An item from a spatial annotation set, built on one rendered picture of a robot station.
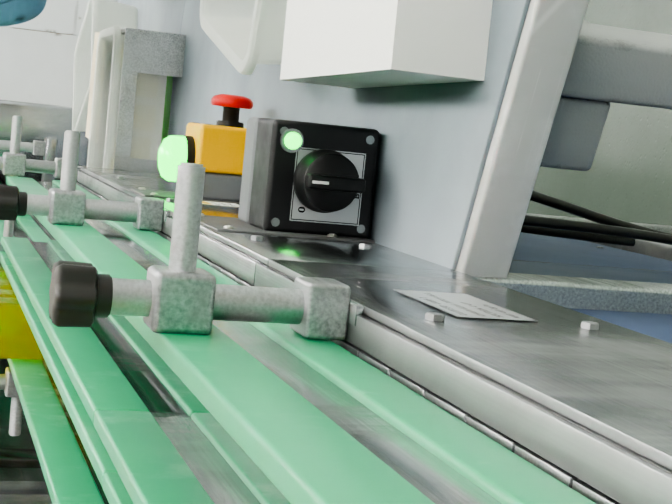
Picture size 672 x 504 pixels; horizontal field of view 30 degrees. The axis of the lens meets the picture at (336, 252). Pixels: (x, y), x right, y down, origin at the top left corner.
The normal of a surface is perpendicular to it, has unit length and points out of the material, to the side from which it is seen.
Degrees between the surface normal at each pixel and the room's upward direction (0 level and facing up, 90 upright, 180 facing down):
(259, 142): 0
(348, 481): 90
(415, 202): 0
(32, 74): 90
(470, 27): 90
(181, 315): 90
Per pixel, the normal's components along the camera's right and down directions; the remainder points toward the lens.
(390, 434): 0.11, -0.99
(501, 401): -0.95, -0.07
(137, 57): 0.31, 0.12
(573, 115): 0.25, 0.46
